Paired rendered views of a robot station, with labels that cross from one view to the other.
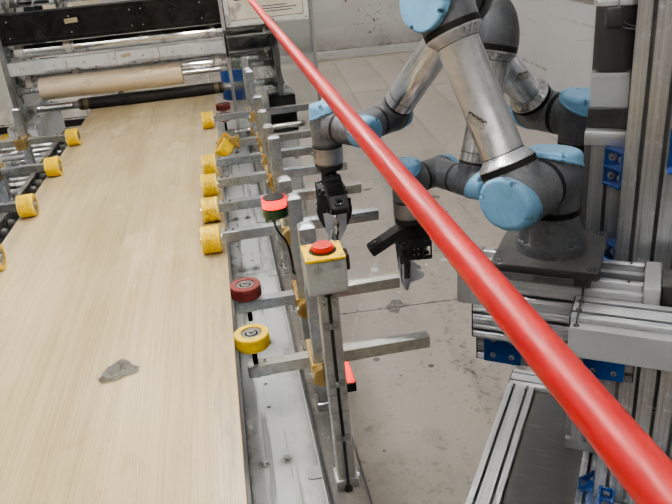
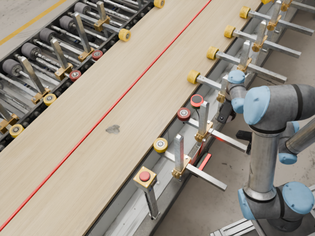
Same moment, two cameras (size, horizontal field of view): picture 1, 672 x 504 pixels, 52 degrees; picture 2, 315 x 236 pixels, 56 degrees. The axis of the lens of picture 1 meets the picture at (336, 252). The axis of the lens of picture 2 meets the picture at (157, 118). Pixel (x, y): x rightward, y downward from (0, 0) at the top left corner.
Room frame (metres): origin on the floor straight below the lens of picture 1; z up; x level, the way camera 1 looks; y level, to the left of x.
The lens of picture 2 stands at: (0.81, -0.40, 2.35)
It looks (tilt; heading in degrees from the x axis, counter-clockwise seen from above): 55 degrees down; 48
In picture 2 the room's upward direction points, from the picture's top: 7 degrees counter-clockwise
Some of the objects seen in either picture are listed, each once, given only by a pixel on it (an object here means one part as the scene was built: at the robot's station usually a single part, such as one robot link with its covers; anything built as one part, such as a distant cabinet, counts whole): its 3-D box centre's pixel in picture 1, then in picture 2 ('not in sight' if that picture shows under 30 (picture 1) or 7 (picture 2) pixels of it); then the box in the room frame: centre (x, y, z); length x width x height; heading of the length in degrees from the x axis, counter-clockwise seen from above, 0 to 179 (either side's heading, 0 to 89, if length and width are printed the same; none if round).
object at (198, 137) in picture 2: (303, 298); (203, 131); (1.61, 0.10, 0.85); 0.14 x 0.06 x 0.05; 8
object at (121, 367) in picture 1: (116, 367); (112, 128); (1.26, 0.49, 0.91); 0.09 x 0.07 x 0.02; 126
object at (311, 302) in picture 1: (316, 321); (179, 159); (1.34, 0.06, 0.93); 0.04 x 0.04 x 0.48; 8
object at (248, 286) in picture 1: (247, 301); (183, 117); (1.61, 0.24, 0.85); 0.08 x 0.08 x 0.11
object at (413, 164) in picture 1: (407, 180); not in sight; (1.67, -0.20, 1.13); 0.09 x 0.08 x 0.11; 123
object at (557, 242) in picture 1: (551, 225); (286, 210); (1.39, -0.48, 1.09); 0.15 x 0.15 x 0.10
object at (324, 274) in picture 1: (324, 270); (146, 180); (1.09, 0.02, 1.18); 0.07 x 0.07 x 0.08; 8
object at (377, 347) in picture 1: (339, 354); (190, 168); (1.39, 0.01, 0.81); 0.44 x 0.03 x 0.04; 98
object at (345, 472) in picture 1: (337, 391); (151, 201); (1.09, 0.02, 0.93); 0.05 x 0.05 x 0.45; 8
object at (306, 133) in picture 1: (282, 136); (298, 5); (2.88, 0.18, 0.95); 0.37 x 0.03 x 0.03; 98
